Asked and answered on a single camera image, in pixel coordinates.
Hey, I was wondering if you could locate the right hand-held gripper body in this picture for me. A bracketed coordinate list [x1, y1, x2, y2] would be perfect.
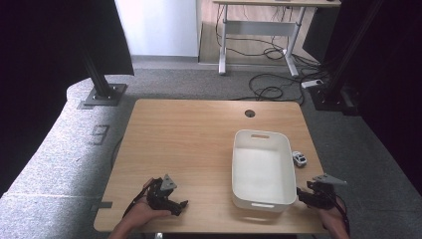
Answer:
[307, 173, 348, 211]

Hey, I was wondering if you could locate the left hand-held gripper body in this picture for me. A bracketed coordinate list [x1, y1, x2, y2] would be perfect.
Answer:
[145, 173, 178, 213]

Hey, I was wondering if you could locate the white toy police car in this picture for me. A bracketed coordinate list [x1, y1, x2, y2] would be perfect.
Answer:
[292, 150, 309, 168]

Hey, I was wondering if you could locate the white plastic bin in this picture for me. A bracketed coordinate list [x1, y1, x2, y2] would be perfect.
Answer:
[231, 128, 298, 213]

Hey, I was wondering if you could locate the person's left hand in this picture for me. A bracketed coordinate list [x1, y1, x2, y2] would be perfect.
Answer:
[123, 180, 173, 231]

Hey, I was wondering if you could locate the person's right hand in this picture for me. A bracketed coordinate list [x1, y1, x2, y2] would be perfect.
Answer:
[316, 200, 350, 234]

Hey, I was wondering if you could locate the white power strip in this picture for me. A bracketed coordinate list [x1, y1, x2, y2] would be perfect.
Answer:
[301, 79, 324, 90]

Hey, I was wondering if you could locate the black metal stand with plate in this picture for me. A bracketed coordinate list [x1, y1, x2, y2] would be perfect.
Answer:
[78, 36, 128, 108]

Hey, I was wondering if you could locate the black curtain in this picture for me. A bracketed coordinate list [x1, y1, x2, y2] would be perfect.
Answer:
[326, 0, 422, 197]
[0, 0, 135, 197]

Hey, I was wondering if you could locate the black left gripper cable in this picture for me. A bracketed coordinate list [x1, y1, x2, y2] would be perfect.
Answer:
[122, 178, 155, 219]

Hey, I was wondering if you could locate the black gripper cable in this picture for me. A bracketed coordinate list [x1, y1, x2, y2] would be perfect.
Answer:
[122, 178, 155, 219]
[333, 194, 351, 235]

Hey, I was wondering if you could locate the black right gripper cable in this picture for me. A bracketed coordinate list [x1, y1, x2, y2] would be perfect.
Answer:
[333, 194, 351, 235]

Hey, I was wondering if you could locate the black looped floor cable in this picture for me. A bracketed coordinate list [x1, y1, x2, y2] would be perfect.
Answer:
[232, 70, 331, 106]

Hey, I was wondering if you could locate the black cable tangle under desk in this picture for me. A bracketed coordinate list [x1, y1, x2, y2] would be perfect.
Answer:
[214, 4, 321, 63]

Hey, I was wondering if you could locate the white metal frame desk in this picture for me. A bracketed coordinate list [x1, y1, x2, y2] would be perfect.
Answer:
[212, 0, 342, 78]

